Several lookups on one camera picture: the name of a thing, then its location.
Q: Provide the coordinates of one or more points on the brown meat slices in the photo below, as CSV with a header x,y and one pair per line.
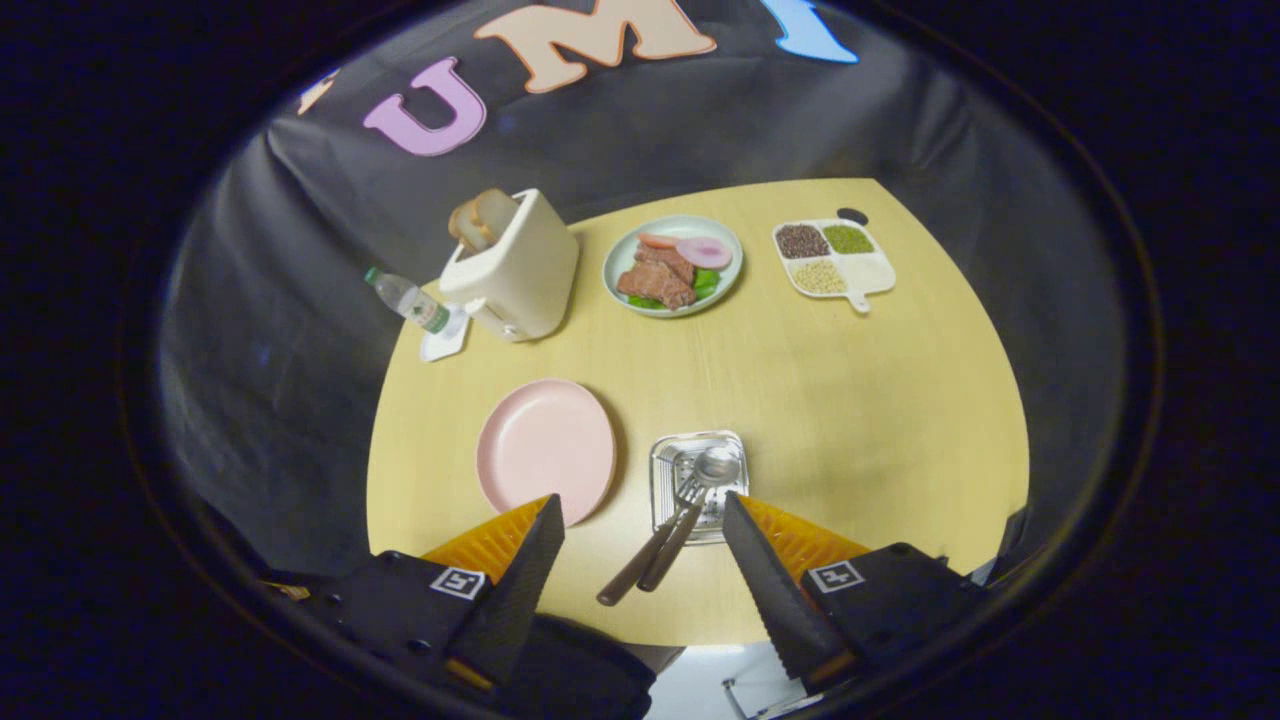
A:
x,y
655,283

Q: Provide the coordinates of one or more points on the white toaster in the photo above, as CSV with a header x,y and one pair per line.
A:
x,y
530,270

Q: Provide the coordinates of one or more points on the red sausage piece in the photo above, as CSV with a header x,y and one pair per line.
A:
x,y
658,241

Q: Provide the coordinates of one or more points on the pink ham slice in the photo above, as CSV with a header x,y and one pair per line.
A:
x,y
705,252

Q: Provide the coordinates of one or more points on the dark brown beans heap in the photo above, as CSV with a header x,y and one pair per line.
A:
x,y
802,241

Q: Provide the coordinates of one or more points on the green beans heap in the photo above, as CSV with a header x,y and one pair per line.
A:
x,y
848,239

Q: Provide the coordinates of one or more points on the black table grommet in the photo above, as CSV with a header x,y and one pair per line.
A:
x,y
852,216

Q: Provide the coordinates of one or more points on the green lettuce leaf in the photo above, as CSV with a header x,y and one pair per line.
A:
x,y
706,283

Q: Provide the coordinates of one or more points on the person's dark clothing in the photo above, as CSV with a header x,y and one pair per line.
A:
x,y
590,670

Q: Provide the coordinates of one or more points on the yellow beans heap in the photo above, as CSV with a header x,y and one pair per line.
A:
x,y
818,277

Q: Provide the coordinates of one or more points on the white square coaster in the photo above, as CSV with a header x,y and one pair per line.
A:
x,y
442,345

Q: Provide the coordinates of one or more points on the pale green plate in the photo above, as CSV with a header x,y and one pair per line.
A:
x,y
618,258

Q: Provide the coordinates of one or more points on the clear plastic water bottle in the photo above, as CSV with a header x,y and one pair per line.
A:
x,y
410,298

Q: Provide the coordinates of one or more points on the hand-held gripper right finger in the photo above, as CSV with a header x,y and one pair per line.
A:
x,y
770,590

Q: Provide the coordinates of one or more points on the pink plate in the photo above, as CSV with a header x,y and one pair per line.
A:
x,y
545,440

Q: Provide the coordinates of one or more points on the toast bread slice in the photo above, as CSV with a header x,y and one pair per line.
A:
x,y
462,225
497,210

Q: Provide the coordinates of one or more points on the grey metal frame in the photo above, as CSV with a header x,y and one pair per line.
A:
x,y
733,695

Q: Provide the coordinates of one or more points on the white divided tray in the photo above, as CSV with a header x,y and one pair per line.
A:
x,y
868,272

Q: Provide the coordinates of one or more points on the small metal strainer basket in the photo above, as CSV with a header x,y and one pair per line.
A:
x,y
665,455

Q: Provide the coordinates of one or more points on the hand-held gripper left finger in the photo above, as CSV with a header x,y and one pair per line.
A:
x,y
520,590

